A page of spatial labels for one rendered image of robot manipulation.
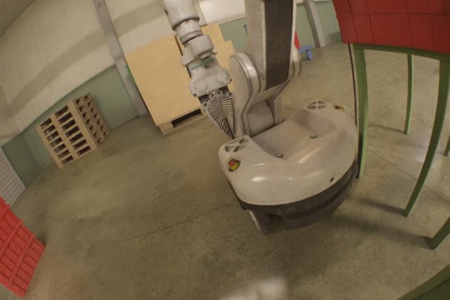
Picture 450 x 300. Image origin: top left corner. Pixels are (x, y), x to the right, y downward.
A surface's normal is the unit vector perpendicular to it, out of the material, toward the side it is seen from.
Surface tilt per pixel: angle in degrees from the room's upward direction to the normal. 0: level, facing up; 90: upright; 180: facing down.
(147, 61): 90
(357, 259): 0
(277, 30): 120
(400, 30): 90
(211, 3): 90
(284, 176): 47
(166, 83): 90
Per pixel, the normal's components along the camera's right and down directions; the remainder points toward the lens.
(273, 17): 0.40, 0.71
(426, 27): -0.91, 0.40
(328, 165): 0.00, -0.22
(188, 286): -0.32, -0.85
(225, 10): 0.24, 0.36
